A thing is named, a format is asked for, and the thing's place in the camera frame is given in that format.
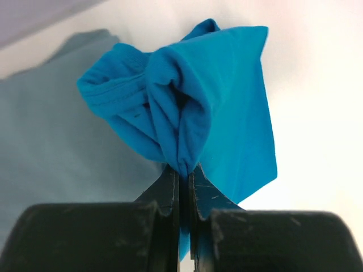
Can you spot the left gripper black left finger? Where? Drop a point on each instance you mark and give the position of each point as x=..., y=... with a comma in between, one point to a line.
x=142, y=235

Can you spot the folded grey-blue t shirt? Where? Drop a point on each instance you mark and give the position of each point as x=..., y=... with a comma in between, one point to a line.
x=53, y=148

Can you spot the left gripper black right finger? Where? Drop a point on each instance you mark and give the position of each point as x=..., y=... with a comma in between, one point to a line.
x=225, y=237

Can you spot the bright blue t shirt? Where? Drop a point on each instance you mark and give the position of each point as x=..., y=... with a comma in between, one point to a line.
x=198, y=102

